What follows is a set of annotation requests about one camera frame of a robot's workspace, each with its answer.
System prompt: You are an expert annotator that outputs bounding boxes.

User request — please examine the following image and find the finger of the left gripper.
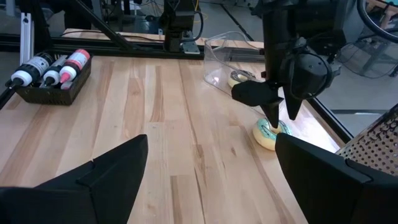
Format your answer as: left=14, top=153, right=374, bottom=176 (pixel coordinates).
left=282, top=90, right=304, bottom=121
left=231, top=81, right=284, bottom=129

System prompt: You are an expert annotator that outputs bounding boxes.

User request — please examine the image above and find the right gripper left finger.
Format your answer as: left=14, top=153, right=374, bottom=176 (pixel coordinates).
left=0, top=134, right=149, bottom=224

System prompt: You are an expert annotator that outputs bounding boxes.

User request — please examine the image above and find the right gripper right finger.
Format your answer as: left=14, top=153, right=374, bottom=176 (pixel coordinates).
left=275, top=133, right=398, bottom=224

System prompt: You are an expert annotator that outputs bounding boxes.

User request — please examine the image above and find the chocolate frosted donut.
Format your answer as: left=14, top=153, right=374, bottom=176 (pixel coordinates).
left=228, top=70, right=259, bottom=89

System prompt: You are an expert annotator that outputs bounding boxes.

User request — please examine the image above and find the green frosted donut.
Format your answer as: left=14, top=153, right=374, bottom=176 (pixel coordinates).
left=252, top=117, right=293, bottom=152

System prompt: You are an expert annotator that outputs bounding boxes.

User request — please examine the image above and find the black icing bottle white cap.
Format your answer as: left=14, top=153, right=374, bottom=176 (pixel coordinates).
left=42, top=54, right=68, bottom=88
left=5, top=52, right=55, bottom=88

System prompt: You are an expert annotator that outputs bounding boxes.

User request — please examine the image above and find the pink icing bottle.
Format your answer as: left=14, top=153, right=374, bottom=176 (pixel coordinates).
left=58, top=49, right=91, bottom=85

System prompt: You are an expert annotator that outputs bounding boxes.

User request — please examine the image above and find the clear plastic container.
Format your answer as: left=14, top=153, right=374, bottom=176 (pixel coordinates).
left=203, top=30, right=312, bottom=116

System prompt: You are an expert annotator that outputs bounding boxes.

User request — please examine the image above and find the red steel box grater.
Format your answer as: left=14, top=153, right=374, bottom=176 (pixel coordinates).
left=335, top=104, right=398, bottom=177

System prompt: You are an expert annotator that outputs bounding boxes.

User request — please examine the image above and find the black perforated basket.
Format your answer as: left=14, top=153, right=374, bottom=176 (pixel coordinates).
left=14, top=51, right=93, bottom=106

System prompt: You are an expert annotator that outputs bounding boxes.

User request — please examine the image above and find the black curved hose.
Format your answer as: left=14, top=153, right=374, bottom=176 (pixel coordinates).
left=356, top=0, right=398, bottom=44

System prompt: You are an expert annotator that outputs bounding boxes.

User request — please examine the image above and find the silver aluminium extrusion post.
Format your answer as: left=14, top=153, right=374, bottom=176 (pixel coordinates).
left=19, top=12, right=34, bottom=65

